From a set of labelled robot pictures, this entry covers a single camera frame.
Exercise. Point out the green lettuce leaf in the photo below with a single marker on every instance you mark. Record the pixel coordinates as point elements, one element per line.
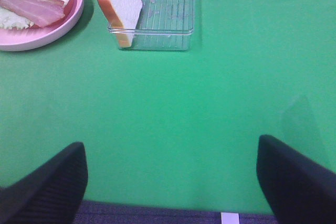
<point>13,20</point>

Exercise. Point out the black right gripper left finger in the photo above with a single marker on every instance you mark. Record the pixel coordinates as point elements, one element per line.
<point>50,194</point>

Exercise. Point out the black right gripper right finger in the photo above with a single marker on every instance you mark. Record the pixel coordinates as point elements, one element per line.
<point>297,189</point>

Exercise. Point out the clear right plastic container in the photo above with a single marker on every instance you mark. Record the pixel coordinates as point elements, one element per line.
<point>163,25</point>

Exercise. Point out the bacon strip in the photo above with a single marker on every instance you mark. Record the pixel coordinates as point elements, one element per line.
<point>52,1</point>
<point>43,15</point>

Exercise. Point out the pink round plate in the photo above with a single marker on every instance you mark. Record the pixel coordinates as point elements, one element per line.
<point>27,39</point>

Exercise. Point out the green tablecloth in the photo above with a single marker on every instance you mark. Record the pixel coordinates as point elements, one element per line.
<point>177,129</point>

